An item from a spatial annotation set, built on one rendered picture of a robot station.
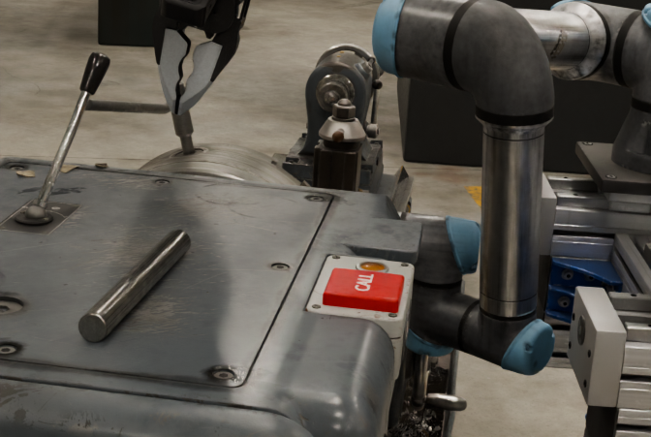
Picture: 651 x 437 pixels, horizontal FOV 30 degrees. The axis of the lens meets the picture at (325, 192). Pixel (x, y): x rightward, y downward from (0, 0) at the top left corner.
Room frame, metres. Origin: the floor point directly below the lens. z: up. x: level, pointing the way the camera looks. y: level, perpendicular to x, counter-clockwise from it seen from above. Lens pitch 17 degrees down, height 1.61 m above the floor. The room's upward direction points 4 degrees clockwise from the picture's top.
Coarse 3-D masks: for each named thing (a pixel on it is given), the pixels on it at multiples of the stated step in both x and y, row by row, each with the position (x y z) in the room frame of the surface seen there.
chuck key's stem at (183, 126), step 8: (184, 88) 1.40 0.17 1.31; (176, 120) 1.39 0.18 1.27; (184, 120) 1.39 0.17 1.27; (176, 128) 1.39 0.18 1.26; (184, 128) 1.39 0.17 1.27; (192, 128) 1.39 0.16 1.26; (184, 136) 1.39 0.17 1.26; (184, 144) 1.39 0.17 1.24; (192, 144) 1.39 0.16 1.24; (184, 152) 1.39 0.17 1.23; (192, 152) 1.39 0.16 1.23
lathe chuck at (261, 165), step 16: (208, 144) 1.43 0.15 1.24; (224, 144) 1.43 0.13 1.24; (160, 160) 1.39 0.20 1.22; (176, 160) 1.36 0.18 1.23; (192, 160) 1.35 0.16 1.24; (208, 160) 1.35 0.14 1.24; (224, 160) 1.36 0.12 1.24; (240, 160) 1.37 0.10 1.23; (256, 160) 1.39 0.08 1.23; (272, 160) 1.42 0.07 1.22; (272, 176) 1.36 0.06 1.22; (288, 176) 1.39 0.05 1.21
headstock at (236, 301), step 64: (0, 192) 1.13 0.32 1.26; (64, 192) 1.14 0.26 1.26; (128, 192) 1.15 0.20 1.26; (192, 192) 1.17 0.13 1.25; (256, 192) 1.18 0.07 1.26; (320, 192) 1.20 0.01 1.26; (0, 256) 0.95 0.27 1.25; (64, 256) 0.96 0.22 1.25; (128, 256) 0.97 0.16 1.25; (192, 256) 0.98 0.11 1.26; (256, 256) 0.99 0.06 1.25; (320, 256) 1.00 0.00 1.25; (0, 320) 0.82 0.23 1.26; (64, 320) 0.83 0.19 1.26; (128, 320) 0.83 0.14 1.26; (192, 320) 0.84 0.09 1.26; (256, 320) 0.85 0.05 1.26; (320, 320) 0.86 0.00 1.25; (0, 384) 0.72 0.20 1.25; (64, 384) 0.72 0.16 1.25; (128, 384) 0.73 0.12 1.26; (192, 384) 0.73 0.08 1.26; (256, 384) 0.74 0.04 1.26; (320, 384) 0.75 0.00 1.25; (384, 384) 0.80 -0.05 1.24
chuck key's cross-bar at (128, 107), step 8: (88, 104) 1.17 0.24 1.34; (96, 104) 1.18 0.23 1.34; (104, 104) 1.19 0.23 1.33; (112, 104) 1.21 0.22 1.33; (120, 104) 1.23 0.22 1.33; (128, 104) 1.25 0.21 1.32; (136, 104) 1.27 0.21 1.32; (144, 104) 1.29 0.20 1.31; (152, 104) 1.31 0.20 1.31; (160, 104) 1.34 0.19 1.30; (136, 112) 1.28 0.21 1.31; (144, 112) 1.30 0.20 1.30; (152, 112) 1.31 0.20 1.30; (160, 112) 1.33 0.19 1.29
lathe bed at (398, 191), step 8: (280, 160) 2.73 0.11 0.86; (400, 168) 2.74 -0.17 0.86; (384, 176) 2.73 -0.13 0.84; (392, 176) 2.74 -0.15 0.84; (400, 176) 2.67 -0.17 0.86; (408, 176) 2.74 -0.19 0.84; (384, 184) 2.67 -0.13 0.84; (392, 184) 2.64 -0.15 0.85; (400, 184) 2.62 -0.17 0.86; (408, 184) 2.68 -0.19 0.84; (384, 192) 2.61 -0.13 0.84; (392, 192) 2.54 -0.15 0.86; (400, 192) 2.58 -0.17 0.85; (408, 192) 2.62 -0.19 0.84; (392, 200) 2.47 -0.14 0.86; (400, 200) 2.54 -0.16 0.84; (408, 200) 2.58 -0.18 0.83; (400, 208) 2.49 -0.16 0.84; (408, 208) 2.67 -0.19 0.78
